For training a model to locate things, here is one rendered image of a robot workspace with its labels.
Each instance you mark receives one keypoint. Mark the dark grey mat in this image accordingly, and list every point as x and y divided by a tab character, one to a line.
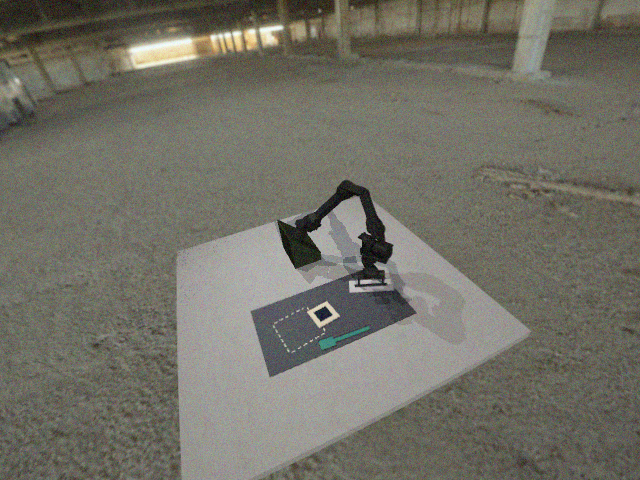
356	311

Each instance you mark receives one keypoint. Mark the beige square tile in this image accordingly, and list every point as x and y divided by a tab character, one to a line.
323	314

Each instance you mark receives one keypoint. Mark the teal flat trowel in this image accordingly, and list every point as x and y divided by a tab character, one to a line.
330	342

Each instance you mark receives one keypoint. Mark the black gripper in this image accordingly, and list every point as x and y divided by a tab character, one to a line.
370	271

